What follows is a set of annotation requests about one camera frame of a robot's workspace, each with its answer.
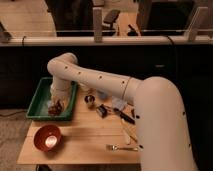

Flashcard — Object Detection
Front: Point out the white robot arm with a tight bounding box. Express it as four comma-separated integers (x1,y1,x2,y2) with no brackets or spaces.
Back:
47,53,199,171

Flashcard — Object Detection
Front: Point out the dark red grape bunch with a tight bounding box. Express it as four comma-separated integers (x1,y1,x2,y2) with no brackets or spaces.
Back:
48,101,64,116

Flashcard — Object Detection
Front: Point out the gold fork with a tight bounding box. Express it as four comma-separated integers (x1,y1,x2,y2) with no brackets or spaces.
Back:
106,144,138,151

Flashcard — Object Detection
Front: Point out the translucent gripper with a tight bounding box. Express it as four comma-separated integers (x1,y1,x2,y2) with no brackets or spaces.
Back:
50,88,71,110

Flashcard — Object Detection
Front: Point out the green plastic tray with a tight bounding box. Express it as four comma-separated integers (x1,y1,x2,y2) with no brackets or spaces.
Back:
26,77,78,121

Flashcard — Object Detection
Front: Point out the small metal cup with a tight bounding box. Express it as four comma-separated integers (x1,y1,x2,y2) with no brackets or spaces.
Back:
84,95,95,108

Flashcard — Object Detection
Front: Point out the black office chair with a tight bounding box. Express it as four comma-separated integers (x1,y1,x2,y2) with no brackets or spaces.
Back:
103,9,120,29

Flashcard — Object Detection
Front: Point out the small black box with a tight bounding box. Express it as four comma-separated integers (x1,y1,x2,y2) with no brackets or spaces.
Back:
96,105,108,118

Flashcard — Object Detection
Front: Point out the red bowl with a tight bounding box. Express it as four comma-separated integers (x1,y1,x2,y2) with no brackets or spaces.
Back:
33,125,62,152

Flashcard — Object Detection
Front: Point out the white railing bar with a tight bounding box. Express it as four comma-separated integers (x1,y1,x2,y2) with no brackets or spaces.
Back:
0,35,213,47

